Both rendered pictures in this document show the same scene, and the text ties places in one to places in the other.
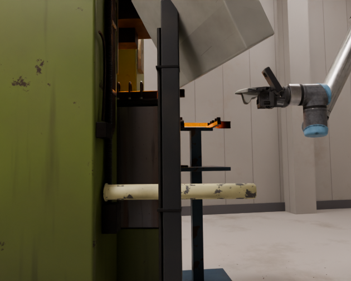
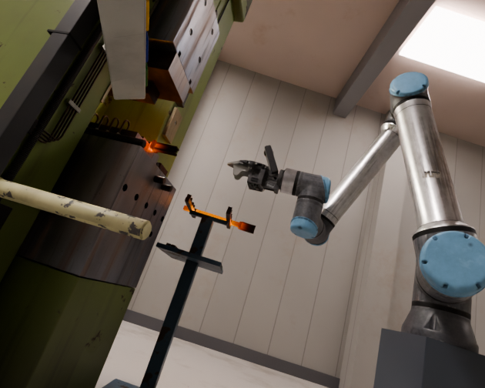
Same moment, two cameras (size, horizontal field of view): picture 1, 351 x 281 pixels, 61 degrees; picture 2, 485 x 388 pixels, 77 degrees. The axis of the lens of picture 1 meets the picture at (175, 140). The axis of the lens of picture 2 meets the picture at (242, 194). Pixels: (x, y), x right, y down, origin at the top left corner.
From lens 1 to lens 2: 0.60 m
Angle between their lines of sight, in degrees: 18
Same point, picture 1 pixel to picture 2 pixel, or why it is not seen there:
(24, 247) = not seen: outside the picture
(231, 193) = (114, 221)
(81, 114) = (3, 93)
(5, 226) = not seen: outside the picture
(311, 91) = (306, 178)
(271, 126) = (343, 279)
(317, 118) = (306, 210)
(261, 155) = (323, 309)
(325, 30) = not seen: hidden behind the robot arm
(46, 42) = (15, 31)
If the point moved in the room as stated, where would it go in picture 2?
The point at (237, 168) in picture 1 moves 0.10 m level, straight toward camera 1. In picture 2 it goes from (292, 315) to (290, 315)
